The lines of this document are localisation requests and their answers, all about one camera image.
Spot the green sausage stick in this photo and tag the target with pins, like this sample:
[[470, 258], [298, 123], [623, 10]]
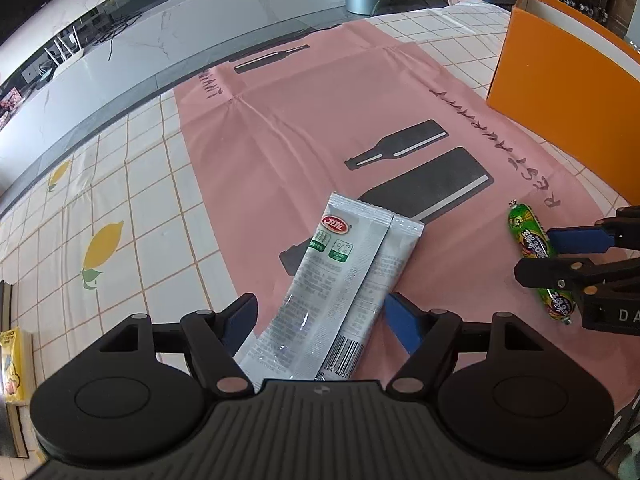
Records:
[[525, 230]]

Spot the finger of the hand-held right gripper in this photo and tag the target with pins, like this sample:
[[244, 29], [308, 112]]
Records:
[[545, 271], [580, 240]]

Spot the white marble bench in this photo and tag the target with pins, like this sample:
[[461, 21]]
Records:
[[150, 35]]

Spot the silver grey snack packet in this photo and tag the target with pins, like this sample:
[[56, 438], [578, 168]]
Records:
[[332, 280]]

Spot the orange cardboard box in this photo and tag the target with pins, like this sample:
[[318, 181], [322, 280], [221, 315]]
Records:
[[560, 90]]

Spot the yellow cartoon packet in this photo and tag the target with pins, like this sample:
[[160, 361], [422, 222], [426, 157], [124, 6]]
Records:
[[12, 365]]

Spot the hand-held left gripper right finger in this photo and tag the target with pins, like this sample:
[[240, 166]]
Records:
[[400, 321]]

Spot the white router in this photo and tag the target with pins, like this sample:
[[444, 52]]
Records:
[[61, 50]]

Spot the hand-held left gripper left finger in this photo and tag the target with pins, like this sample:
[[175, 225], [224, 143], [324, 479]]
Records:
[[245, 316]]

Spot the pink checked printed tablecloth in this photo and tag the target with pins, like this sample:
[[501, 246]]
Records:
[[250, 135]]

